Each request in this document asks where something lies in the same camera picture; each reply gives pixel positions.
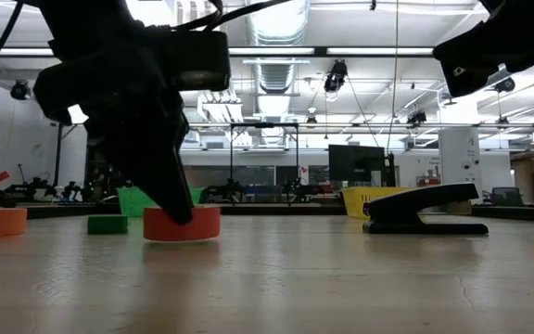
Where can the large black monitor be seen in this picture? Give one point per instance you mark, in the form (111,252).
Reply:
(355,162)

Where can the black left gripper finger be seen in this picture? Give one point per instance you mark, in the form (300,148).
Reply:
(160,181)

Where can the silver ventilation duct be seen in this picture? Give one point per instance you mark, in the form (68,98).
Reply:
(276,28)

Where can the red tape roll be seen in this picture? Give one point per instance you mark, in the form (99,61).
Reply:
(204,225)

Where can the black stapler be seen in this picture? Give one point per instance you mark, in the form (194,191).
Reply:
(410,199)

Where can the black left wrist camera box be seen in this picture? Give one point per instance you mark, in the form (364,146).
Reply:
(202,60)

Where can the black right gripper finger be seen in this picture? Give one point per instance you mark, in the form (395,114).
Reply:
(475,58)

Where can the black background robot arm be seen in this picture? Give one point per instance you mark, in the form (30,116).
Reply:
(40,188)

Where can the black overhead frame bar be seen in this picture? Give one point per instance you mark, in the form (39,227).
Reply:
(322,51)

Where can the blue storage bin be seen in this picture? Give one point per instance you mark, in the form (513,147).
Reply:
(263,190)

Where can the black metal stand frame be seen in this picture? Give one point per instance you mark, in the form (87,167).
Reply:
(231,162)

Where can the small green tape roll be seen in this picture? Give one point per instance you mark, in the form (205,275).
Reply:
(107,224)

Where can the green plastic basket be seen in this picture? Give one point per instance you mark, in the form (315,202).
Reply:
(130,201)

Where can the white pillar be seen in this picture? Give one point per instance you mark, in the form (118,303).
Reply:
(459,158)

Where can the black ceiling-hung camera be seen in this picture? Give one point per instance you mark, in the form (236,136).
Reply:
(416,118)
(20,90)
(505,85)
(335,76)

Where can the yellow plastic basket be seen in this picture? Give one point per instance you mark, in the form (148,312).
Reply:
(355,201)

